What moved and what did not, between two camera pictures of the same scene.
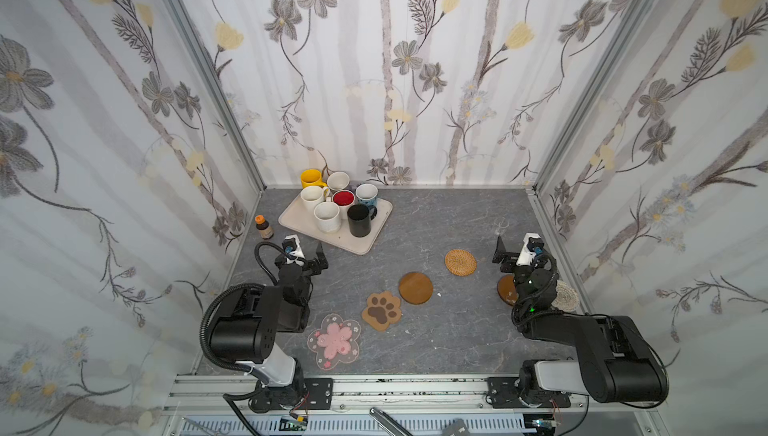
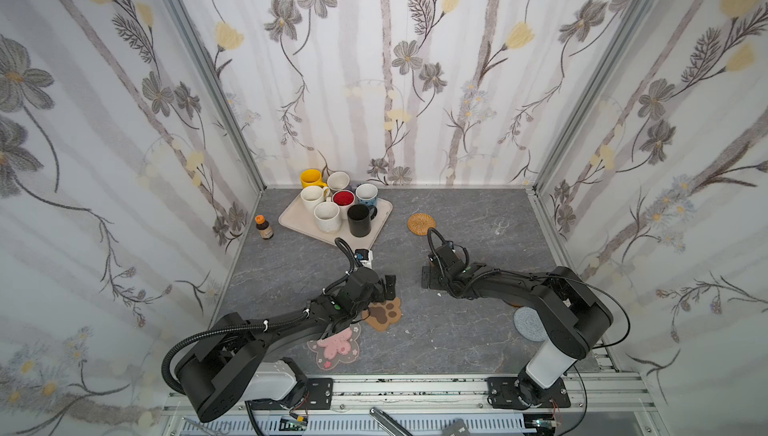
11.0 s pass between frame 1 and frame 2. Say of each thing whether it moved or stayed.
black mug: stayed
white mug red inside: stayed
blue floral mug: stayed
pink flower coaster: stayed
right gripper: moved
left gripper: moved
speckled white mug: stayed
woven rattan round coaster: moved
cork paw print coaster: stayed
